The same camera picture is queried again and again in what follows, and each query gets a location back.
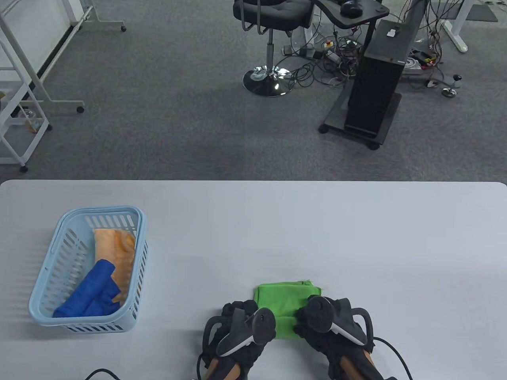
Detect person's right forearm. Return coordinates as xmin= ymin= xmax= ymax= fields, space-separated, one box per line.
xmin=341 ymin=352 xmax=377 ymax=380

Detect dark floor mat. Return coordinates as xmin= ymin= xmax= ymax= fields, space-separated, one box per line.
xmin=464 ymin=1 xmax=499 ymax=23

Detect person's left hand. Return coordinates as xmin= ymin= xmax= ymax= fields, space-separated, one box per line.
xmin=203 ymin=300 xmax=278 ymax=380

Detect person's left forearm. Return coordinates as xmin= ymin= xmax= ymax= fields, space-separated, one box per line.
xmin=208 ymin=356 xmax=242 ymax=380

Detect black rolling desk stand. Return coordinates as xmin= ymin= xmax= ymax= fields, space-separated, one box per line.
xmin=313 ymin=0 xmax=402 ymax=150

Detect blue towel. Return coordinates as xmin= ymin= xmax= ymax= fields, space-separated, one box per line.
xmin=53 ymin=259 xmax=121 ymax=318

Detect green rectangular towel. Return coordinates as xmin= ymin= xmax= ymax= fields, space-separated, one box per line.
xmin=253 ymin=279 xmax=321 ymax=340

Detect white whiteboard stand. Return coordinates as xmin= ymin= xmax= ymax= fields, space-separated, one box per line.
xmin=0 ymin=0 xmax=127 ymax=114

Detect tangled coloured wires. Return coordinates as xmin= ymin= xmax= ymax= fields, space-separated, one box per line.
xmin=390 ymin=0 xmax=450 ymax=70

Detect black glove cable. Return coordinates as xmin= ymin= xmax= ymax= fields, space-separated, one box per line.
xmin=372 ymin=336 xmax=412 ymax=380
xmin=196 ymin=317 xmax=224 ymax=380

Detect black desk column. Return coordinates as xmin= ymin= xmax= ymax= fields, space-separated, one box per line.
xmin=398 ymin=0 xmax=429 ymax=44

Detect light blue plastic basket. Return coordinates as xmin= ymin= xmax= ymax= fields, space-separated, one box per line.
xmin=28 ymin=205 xmax=149 ymax=333

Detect white desk leg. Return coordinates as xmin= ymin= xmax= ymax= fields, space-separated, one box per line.
xmin=440 ymin=0 xmax=476 ymax=53

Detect orange towel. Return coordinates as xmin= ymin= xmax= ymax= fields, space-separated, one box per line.
xmin=93 ymin=228 xmax=136 ymax=303

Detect black computer tower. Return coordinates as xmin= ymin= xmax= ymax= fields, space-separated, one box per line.
xmin=345 ymin=19 xmax=417 ymax=139

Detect black round controller white handle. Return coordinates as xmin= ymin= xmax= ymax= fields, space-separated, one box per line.
xmin=307 ymin=296 xmax=369 ymax=349
xmin=216 ymin=309 xmax=276 ymax=357

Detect small metal stand black knob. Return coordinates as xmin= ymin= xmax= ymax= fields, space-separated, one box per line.
xmin=426 ymin=74 xmax=463 ymax=98

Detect white power strip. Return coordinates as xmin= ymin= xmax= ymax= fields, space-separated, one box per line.
xmin=282 ymin=44 xmax=317 ymax=59

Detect tangled black floor cables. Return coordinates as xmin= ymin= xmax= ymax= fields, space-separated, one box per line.
xmin=282 ymin=24 xmax=363 ymax=88

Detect person's right hand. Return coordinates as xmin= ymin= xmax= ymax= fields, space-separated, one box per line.
xmin=293 ymin=297 xmax=375 ymax=380

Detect black office chair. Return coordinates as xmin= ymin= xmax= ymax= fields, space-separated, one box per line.
xmin=233 ymin=0 xmax=314 ymax=97

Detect white wheeled rack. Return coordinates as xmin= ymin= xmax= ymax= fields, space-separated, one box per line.
xmin=0 ymin=38 xmax=53 ymax=173

